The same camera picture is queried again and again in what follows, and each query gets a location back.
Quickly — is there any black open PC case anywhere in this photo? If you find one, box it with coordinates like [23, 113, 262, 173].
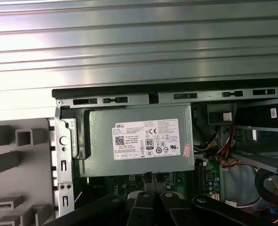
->
[51, 82, 278, 226]

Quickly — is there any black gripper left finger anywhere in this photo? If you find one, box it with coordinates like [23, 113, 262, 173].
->
[43, 171, 156, 226]

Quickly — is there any yellow black wire bundle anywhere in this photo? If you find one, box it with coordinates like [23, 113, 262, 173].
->
[193, 133, 218, 156]

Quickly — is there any gray power supply unit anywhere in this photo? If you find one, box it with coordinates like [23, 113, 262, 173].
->
[79, 103, 196, 178]

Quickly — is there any gray parts rack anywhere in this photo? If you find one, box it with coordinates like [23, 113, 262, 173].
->
[0, 117, 59, 226]

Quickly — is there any red orange wire bundle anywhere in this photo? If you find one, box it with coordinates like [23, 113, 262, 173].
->
[215, 124, 259, 170]

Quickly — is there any black cable loop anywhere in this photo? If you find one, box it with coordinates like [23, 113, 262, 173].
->
[254, 168, 278, 210]

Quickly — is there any green motherboard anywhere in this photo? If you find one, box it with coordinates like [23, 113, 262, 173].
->
[87, 156, 224, 209]

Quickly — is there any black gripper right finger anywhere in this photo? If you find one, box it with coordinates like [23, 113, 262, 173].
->
[152, 173, 272, 226]

